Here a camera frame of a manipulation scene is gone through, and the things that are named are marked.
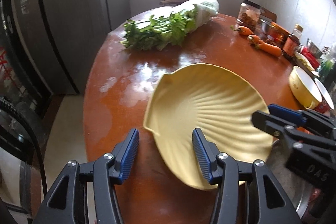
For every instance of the green bottle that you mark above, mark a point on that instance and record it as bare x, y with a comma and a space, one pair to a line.
326, 67

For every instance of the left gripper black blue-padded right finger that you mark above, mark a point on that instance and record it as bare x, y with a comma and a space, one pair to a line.
266, 200

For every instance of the large carrot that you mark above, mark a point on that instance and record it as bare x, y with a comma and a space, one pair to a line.
259, 44

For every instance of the small carrot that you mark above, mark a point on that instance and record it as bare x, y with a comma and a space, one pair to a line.
241, 30

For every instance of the steel bowl behind jars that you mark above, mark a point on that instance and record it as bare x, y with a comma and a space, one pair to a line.
265, 25

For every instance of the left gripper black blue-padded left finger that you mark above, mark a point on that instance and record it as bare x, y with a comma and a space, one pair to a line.
66, 200

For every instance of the far wooden chair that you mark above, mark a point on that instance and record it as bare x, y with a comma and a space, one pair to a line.
172, 2

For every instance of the red packet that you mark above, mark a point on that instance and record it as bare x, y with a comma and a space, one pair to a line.
313, 61

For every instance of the wooden chair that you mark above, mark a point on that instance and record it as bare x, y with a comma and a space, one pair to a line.
268, 14
172, 2

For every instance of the grey refrigerator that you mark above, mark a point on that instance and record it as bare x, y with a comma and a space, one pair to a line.
51, 45

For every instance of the small steel bowl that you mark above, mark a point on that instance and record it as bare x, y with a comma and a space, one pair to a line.
313, 49

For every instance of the celery bunch in bag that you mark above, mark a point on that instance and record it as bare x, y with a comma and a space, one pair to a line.
160, 31

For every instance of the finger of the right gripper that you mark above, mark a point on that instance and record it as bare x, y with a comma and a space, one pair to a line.
302, 118
276, 126

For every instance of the clear jar with pickles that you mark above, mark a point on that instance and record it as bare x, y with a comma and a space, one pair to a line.
248, 15

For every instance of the yellow shell-shaped plate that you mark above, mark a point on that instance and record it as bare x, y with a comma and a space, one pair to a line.
213, 99

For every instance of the yellow bowl with handle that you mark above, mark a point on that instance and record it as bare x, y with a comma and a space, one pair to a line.
304, 88

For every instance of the white red-patterned bowl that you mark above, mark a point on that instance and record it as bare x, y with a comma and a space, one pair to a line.
327, 103

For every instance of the brown sauce bottle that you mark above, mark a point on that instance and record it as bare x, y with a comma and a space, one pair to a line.
292, 42

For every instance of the plate with food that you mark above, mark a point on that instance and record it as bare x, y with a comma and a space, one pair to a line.
303, 62

